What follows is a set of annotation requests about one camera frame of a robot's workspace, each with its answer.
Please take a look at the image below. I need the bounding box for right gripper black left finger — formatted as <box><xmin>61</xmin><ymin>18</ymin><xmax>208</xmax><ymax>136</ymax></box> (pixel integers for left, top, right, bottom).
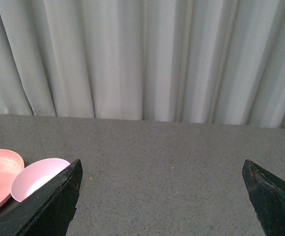
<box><xmin>0</xmin><ymin>159</ymin><xmax>83</xmax><ymax>236</ymax></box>

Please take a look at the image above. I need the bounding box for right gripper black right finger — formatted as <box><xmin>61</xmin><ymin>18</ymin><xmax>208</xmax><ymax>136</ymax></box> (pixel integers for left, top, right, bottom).
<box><xmin>242</xmin><ymin>159</ymin><xmax>285</xmax><ymax>236</ymax></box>

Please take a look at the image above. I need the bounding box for light pink bowl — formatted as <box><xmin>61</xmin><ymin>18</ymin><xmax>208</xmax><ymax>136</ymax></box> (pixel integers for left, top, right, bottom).
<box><xmin>10</xmin><ymin>158</ymin><xmax>70</xmax><ymax>202</ymax></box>

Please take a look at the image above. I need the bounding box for white pleated curtain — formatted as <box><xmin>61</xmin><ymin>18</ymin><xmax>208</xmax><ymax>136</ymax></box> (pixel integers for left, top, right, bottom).
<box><xmin>0</xmin><ymin>0</ymin><xmax>285</xmax><ymax>128</ymax></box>

